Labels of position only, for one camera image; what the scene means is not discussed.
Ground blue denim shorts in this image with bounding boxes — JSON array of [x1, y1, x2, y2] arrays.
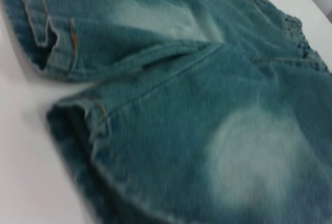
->
[[0, 0, 332, 224]]

